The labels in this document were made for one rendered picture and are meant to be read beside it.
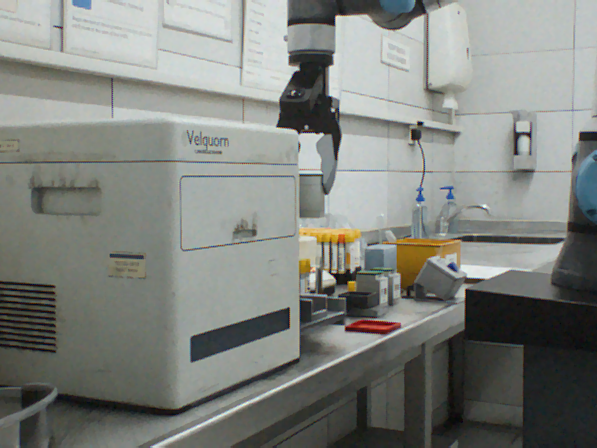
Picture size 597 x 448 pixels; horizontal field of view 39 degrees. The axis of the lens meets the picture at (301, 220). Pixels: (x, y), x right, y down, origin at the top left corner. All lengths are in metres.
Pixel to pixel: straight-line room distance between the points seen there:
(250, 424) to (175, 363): 0.12
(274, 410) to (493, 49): 3.08
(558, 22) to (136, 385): 3.19
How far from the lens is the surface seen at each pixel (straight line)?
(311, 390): 1.05
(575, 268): 1.37
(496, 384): 3.97
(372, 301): 1.47
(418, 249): 1.77
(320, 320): 1.18
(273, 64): 2.34
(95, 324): 0.91
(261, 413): 0.94
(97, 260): 0.90
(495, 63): 3.90
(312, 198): 1.27
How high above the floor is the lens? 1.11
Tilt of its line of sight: 3 degrees down
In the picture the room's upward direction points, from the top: straight up
